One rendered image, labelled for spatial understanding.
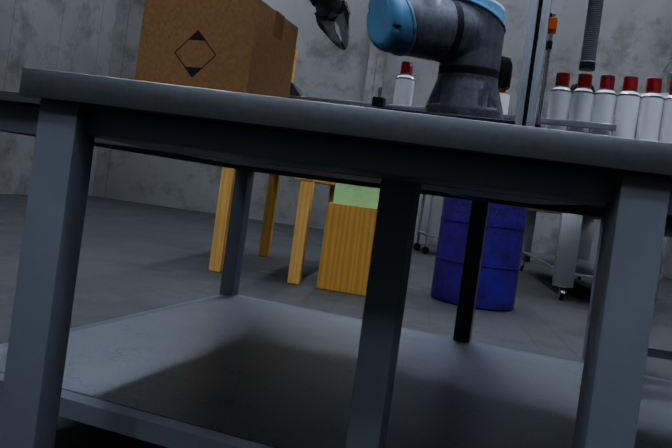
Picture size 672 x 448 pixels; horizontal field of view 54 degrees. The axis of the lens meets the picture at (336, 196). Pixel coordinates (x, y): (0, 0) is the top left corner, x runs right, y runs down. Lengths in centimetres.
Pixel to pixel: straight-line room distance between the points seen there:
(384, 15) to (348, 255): 359
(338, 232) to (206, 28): 327
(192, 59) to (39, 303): 75
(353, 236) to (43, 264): 379
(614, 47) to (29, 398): 1160
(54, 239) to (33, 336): 14
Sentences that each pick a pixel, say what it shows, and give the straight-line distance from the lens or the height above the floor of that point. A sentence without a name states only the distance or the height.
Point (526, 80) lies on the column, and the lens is 159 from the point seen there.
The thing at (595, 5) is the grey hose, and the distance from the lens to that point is 169.
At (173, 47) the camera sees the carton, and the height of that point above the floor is 100.
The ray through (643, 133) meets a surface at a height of 95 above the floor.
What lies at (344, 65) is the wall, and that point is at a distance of 1182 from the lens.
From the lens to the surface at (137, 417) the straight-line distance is 142.
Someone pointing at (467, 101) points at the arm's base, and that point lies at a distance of 124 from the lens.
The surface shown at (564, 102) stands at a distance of 173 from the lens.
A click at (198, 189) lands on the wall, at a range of 1220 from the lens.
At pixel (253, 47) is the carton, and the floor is 101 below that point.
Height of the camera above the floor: 72
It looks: level
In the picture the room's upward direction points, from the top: 8 degrees clockwise
